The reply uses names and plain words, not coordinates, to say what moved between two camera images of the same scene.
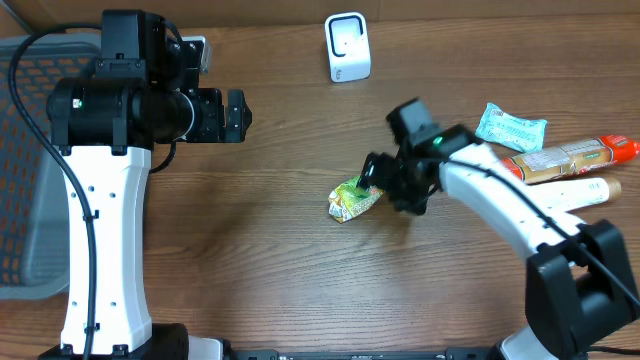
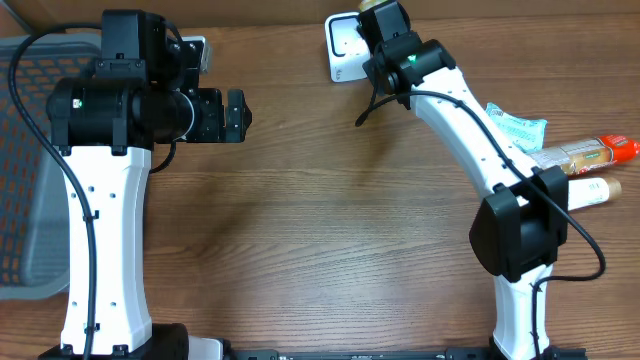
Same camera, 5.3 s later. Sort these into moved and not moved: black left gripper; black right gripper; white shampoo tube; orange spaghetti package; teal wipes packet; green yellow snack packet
Moved: green yellow snack packet; black right gripper
Not moved: black left gripper; white shampoo tube; orange spaghetti package; teal wipes packet
